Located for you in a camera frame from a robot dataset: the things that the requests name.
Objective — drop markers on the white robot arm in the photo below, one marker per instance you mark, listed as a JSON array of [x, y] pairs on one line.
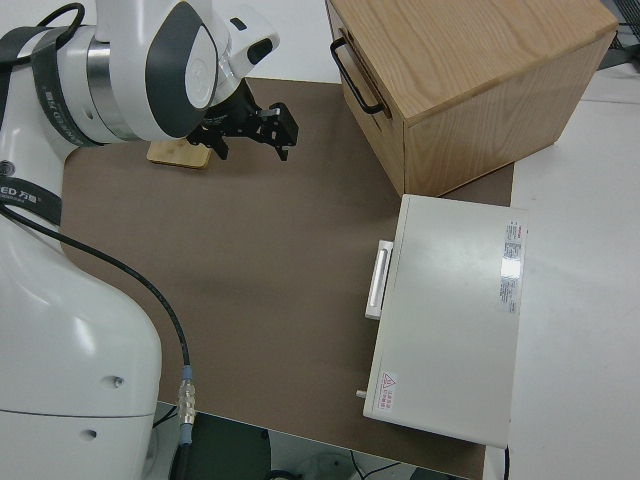
[[65, 325]]

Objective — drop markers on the wooden mug tree stand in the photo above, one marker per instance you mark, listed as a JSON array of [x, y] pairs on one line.
[[170, 152]]

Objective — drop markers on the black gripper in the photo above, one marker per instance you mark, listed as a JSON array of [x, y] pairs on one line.
[[225, 117]]

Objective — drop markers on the white toaster oven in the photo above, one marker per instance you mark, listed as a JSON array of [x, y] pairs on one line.
[[450, 310]]

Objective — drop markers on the brown table mat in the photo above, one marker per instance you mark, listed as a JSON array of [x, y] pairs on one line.
[[250, 250]]

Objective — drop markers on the wooden drawer box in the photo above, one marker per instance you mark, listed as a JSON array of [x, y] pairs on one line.
[[475, 75]]

